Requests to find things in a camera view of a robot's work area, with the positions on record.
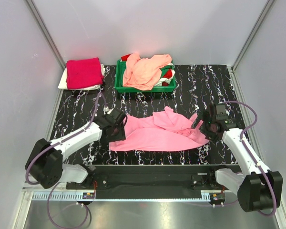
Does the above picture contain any pink t shirt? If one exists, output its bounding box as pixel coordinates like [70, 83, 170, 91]
[109, 106, 209, 152]

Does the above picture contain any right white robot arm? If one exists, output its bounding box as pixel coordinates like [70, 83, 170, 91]
[192, 102, 283, 217]

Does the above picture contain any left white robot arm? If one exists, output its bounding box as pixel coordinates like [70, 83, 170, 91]
[25, 108, 127, 189]

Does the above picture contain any red white green t shirt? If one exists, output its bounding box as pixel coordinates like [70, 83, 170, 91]
[121, 54, 172, 86]

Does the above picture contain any folded magenta t shirt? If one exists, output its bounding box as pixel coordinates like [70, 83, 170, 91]
[66, 58, 103, 89]

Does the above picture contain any green plastic bin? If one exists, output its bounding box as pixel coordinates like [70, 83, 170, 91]
[114, 59, 177, 93]

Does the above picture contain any peach t shirt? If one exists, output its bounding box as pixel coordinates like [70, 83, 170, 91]
[123, 53, 172, 91]

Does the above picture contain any folded white t shirt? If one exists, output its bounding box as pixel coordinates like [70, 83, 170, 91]
[58, 64, 105, 91]

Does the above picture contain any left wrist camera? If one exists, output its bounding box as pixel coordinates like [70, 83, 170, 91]
[103, 107, 114, 115]

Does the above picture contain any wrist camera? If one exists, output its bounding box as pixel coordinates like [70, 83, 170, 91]
[214, 103, 229, 121]
[103, 107, 114, 115]

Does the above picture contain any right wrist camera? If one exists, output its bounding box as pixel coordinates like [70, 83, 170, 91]
[214, 103, 229, 121]

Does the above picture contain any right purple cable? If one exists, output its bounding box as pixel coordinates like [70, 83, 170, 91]
[188, 100, 278, 217]

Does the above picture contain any purple cable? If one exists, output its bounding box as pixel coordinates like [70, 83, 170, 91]
[188, 100, 278, 217]
[25, 92, 108, 229]

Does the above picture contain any right corner post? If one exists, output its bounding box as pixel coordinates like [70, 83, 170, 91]
[231, 0, 277, 72]

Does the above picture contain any corner post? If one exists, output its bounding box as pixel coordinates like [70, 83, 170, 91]
[24, 0, 65, 70]
[231, 0, 277, 72]

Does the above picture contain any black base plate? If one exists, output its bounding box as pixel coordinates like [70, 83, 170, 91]
[66, 165, 227, 202]

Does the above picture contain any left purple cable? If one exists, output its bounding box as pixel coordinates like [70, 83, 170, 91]
[25, 92, 108, 229]

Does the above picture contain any aluminium rail frame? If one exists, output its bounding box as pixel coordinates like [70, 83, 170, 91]
[13, 185, 286, 229]

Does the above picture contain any left corner post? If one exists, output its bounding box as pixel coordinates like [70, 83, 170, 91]
[24, 0, 65, 70]

